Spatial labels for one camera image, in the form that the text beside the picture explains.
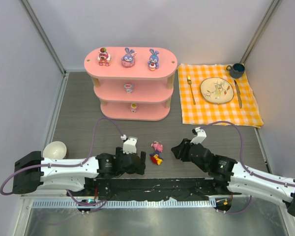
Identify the gold knife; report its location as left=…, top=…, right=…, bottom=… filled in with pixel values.
left=234, top=80, right=242, bottom=109

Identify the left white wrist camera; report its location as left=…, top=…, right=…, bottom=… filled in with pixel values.
left=120, top=135, right=138, bottom=154

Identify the white pink toy middle shelf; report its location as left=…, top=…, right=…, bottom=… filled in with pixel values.
left=123, top=84, right=134, bottom=93

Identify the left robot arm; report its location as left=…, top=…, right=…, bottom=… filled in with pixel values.
left=12, top=147, right=146, bottom=194

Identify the gold fork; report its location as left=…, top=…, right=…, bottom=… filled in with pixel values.
left=187, top=75, right=196, bottom=105

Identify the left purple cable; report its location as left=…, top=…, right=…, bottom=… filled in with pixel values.
left=0, top=117, right=125, bottom=196

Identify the pink three-tier wooden shelf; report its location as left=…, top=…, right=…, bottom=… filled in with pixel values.
left=84, top=47, right=177, bottom=121

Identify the pink toy with yellow hat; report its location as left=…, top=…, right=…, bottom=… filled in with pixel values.
left=130, top=103, right=137, bottom=113

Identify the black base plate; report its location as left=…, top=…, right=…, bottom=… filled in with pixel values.
left=71, top=177, right=231, bottom=202

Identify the purple cable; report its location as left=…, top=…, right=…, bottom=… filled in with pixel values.
left=0, top=117, right=125, bottom=196
left=203, top=120, right=295, bottom=214

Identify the red yellow bird toy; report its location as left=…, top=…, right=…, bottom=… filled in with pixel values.
left=150, top=150, right=163, bottom=165

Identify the white slotted cable duct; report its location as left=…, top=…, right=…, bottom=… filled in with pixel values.
left=31, top=198, right=216, bottom=209

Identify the purple bunny with cake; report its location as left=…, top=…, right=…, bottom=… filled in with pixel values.
left=148, top=48, right=159, bottom=71

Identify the white ceramic bowl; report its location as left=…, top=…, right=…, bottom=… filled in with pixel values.
left=42, top=141, right=67, bottom=159

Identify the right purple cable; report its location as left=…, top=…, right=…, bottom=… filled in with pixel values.
left=203, top=120, right=295, bottom=214

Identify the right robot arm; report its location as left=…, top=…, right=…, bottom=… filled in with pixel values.
left=171, top=139, right=295, bottom=217

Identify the pink pig toy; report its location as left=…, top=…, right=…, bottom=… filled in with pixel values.
left=151, top=141, right=163, bottom=152

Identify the dark blue ceramic mug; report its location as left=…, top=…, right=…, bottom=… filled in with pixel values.
left=226, top=63, right=245, bottom=79

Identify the yellow white checkered cloth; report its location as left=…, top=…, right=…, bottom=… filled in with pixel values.
left=178, top=64, right=264, bottom=128

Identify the pink bear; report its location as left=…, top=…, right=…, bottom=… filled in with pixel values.
left=97, top=47, right=112, bottom=66

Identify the cream decorated ceramic plate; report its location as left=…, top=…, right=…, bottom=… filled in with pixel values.
left=199, top=77, right=234, bottom=104

